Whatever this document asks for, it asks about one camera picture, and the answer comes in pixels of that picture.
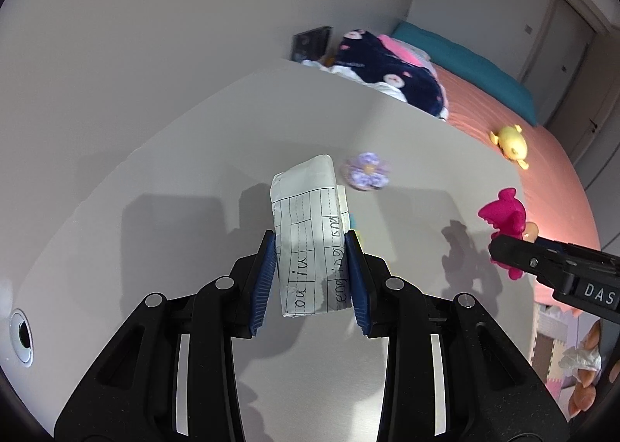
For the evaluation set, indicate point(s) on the teal pillow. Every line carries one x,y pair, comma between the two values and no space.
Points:
471,67

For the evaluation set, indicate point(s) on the navy patterned blanket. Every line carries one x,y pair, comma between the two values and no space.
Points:
372,59

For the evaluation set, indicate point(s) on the silver desk cable grommet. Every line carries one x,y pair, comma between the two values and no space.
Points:
21,339

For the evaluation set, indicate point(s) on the lined paper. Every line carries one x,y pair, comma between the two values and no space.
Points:
311,216

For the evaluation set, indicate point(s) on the pink beige foam floor mat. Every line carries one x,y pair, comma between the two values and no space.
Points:
555,332

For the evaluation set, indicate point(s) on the purple crochet flower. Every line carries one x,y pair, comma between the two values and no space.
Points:
366,172

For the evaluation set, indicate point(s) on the pink doll toy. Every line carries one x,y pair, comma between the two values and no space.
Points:
507,216

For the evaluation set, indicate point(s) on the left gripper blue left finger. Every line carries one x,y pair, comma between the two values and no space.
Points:
262,273

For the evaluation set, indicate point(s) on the gloved operator hand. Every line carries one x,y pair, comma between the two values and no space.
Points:
583,368

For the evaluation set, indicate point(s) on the yellow duck plush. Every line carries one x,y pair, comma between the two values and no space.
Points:
510,140

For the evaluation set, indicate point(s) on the black box by wall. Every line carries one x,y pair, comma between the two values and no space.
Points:
310,45

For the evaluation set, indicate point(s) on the white cloth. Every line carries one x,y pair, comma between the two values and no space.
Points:
349,74

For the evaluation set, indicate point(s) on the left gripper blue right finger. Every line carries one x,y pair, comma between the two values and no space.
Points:
361,283

